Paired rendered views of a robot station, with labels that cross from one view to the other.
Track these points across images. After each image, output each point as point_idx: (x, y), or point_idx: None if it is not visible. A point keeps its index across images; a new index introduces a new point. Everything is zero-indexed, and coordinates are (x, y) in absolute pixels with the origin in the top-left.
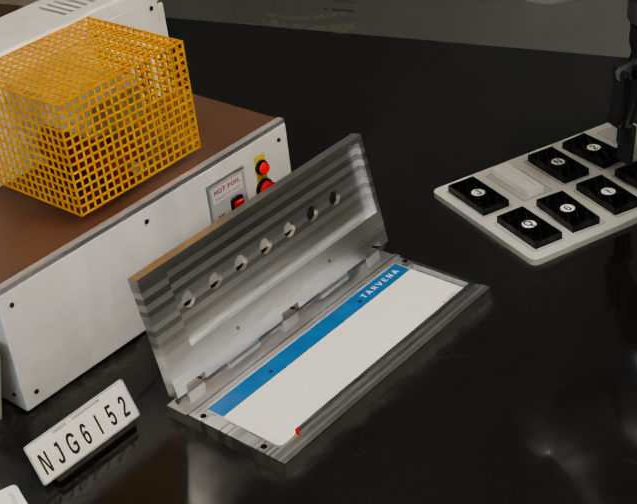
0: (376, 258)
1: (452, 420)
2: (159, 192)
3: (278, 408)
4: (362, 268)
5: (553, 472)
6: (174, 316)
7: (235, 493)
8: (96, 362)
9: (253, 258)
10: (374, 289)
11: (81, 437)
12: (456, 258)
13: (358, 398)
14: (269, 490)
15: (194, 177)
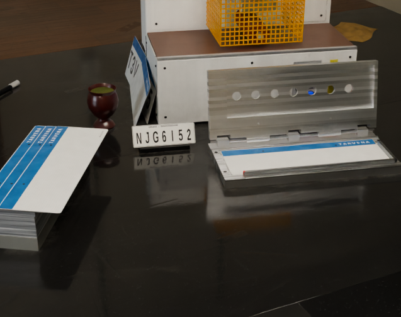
0: (364, 133)
1: (320, 204)
2: (264, 51)
3: (248, 163)
4: (354, 134)
5: (337, 240)
6: (223, 99)
7: (199, 183)
8: (202, 120)
9: (283, 95)
10: (348, 144)
11: (161, 136)
12: None
13: (284, 174)
14: (213, 189)
15: (288, 53)
